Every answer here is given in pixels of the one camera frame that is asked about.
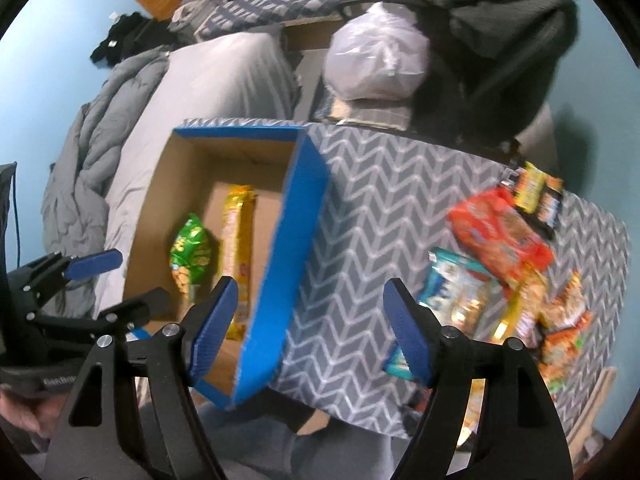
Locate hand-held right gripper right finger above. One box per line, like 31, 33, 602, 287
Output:
382, 277, 573, 480

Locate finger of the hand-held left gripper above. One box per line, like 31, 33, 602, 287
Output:
27, 287, 173, 356
20, 249, 124, 307

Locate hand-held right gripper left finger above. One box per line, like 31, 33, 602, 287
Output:
42, 276, 240, 480

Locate light blue snack packet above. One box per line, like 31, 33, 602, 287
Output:
385, 247, 504, 378

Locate yellow striped snack packet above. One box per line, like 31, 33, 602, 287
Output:
492, 270, 548, 349

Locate orange and green snack packet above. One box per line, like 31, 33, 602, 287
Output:
540, 312, 594, 394

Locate blue-rimmed cardboard box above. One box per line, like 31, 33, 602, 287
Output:
122, 127, 331, 409

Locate person's left hand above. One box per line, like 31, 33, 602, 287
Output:
0, 392, 68, 440

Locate long yellow snack packet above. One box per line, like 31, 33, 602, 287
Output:
220, 185, 257, 342

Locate grey duvet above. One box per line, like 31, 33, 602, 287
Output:
40, 52, 173, 282

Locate grey chevron table cover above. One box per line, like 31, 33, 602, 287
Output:
182, 117, 629, 439

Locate red noodle packet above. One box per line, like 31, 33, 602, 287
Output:
447, 187, 555, 287

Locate person's grey trousers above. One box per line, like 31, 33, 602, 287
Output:
135, 400, 417, 480

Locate small orange snack packet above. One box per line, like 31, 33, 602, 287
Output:
540, 271, 594, 332

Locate black and yellow noodle packet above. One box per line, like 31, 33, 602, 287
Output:
512, 162, 547, 213

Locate wooden board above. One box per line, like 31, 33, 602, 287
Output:
567, 365, 619, 462

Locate beige flat box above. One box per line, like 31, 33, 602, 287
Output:
320, 94, 413, 132

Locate black clothes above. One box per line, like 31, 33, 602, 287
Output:
90, 12, 176, 69

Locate black office chair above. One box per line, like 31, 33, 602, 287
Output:
340, 0, 551, 161

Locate white plastic bag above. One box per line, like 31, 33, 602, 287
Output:
322, 2, 433, 102

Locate blue-grey patterned cloth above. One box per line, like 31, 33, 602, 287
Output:
192, 0, 358, 42

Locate dark grey fleece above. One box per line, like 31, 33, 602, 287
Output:
427, 0, 581, 132

